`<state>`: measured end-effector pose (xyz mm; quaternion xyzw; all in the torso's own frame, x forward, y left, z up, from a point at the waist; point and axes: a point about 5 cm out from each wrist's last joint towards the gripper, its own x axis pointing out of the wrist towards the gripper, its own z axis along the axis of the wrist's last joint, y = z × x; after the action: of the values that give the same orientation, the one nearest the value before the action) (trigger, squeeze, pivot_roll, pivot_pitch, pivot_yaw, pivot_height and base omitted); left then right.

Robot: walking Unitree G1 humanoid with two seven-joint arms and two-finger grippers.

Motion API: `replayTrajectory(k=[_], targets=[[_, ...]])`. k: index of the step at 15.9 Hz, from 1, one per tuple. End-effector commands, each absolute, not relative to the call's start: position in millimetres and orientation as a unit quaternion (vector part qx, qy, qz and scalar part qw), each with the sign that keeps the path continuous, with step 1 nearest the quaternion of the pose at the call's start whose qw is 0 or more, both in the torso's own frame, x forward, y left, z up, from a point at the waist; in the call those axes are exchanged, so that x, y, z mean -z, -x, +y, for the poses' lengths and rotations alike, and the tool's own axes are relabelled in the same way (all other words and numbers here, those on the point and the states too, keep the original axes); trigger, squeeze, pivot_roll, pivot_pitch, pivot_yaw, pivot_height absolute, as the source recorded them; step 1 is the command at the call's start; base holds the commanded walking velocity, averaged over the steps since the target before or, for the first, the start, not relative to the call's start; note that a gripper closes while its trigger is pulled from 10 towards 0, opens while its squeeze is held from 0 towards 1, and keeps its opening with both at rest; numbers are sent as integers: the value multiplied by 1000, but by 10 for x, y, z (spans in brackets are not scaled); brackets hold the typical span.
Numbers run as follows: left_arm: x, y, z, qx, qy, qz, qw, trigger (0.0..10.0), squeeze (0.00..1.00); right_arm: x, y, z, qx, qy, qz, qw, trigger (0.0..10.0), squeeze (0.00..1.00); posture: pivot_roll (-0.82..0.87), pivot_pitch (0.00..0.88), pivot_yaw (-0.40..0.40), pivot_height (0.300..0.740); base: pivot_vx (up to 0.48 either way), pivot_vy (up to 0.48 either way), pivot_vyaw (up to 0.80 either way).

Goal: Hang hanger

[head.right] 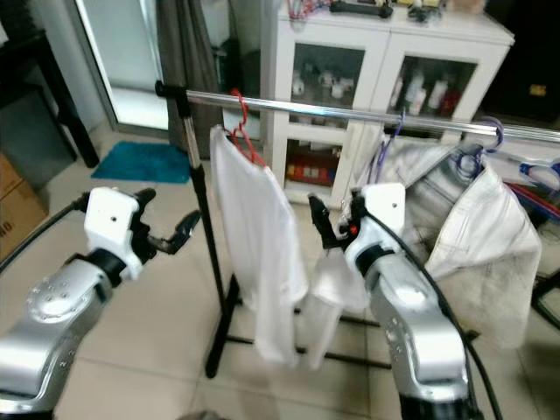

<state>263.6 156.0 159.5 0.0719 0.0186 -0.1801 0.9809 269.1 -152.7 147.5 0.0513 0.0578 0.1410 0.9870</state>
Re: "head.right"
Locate purple hanger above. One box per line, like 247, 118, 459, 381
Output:
376, 109, 408, 185
455, 116, 507, 176

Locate red hanger with T-shirt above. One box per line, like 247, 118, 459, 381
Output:
227, 88, 265, 167

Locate red patterned box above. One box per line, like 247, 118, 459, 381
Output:
287, 149, 338, 185

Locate sheer white garment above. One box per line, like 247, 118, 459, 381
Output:
302, 140, 403, 370

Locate white T-shirt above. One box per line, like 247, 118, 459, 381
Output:
208, 125, 307, 367

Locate teal floor mat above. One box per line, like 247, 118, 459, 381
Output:
90, 140, 185, 183

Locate black chrome clothes rack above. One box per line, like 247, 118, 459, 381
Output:
155, 80, 560, 379

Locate white jacket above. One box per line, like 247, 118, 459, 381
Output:
402, 140, 543, 351

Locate printed brown cardboard box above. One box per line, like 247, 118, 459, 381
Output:
0, 153, 25, 198

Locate grey curtain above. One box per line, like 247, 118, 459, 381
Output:
156, 0, 224, 150

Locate black device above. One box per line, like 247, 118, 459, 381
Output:
331, 0, 395, 18

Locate black side table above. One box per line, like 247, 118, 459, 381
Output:
0, 0, 102, 169

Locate black television stand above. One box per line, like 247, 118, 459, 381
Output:
481, 0, 560, 132

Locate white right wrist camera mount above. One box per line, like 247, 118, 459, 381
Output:
344, 182, 406, 274

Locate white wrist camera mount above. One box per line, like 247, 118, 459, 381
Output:
83, 186, 145, 281
344, 182, 406, 274

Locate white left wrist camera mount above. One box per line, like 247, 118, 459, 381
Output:
83, 186, 145, 281

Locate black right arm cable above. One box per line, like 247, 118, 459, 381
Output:
367, 210, 504, 420

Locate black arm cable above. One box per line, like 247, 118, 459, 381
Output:
367, 210, 504, 420
0, 197, 93, 272

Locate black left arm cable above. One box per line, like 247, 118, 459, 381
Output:
0, 197, 93, 272

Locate glass door white frame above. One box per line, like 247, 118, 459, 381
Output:
70, 0, 167, 132

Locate red blue wire bundle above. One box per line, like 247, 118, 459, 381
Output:
284, 0, 326, 23

